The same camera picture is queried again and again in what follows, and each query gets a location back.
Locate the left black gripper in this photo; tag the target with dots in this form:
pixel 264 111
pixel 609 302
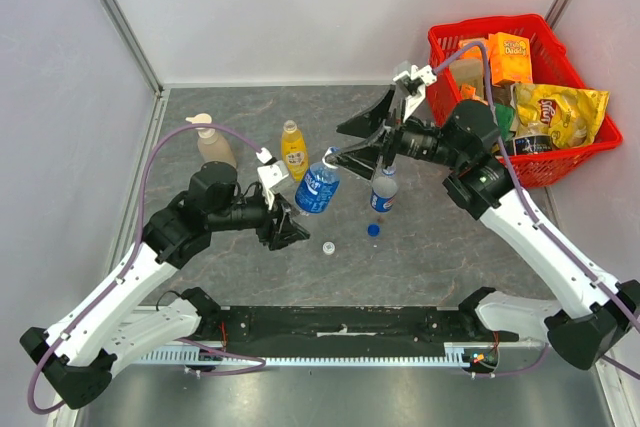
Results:
pixel 275 236

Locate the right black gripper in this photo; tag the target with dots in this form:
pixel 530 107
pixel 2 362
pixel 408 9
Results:
pixel 390 136

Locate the white juice bottle cap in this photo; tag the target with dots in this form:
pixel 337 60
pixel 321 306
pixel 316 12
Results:
pixel 328 248

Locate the clear blue label bottle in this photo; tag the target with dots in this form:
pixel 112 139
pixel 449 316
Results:
pixel 384 188

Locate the crushed clear water bottle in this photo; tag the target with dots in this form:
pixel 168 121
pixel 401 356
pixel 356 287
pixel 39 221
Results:
pixel 318 186

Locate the yellow juice bottle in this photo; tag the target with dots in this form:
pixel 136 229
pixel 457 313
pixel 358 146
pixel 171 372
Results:
pixel 294 150

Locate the blue bottle cap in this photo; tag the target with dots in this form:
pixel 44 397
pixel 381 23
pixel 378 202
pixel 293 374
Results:
pixel 373 230

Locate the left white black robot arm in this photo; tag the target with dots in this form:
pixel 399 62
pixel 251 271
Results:
pixel 81 354

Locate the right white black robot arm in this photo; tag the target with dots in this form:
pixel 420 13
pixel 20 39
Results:
pixel 592 310

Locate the beige pump soap bottle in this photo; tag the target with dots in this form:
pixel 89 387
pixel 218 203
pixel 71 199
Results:
pixel 214 147

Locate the orange packet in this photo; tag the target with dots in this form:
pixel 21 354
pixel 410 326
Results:
pixel 467 91

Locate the brown cardboard box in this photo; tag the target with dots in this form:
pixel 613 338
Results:
pixel 469 71

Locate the green package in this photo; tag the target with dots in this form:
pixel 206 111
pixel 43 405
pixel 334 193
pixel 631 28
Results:
pixel 506 120

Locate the orange scrub daddy box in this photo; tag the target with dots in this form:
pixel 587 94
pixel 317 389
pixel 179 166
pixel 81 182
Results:
pixel 510 59

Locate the dark can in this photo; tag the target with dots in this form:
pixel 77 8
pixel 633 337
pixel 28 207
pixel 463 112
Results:
pixel 529 145

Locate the yellow chips bag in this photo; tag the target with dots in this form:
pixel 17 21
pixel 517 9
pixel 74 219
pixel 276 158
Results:
pixel 571 117

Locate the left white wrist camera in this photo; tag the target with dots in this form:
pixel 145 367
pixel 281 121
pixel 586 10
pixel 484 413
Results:
pixel 273 175

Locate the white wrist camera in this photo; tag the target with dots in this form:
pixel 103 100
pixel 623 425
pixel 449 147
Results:
pixel 273 175
pixel 411 83

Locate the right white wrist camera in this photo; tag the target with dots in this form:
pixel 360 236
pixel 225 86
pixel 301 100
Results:
pixel 411 83

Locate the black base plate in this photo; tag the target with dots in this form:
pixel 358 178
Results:
pixel 345 332

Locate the white cable duct rail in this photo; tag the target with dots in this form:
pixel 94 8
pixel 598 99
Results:
pixel 453 357

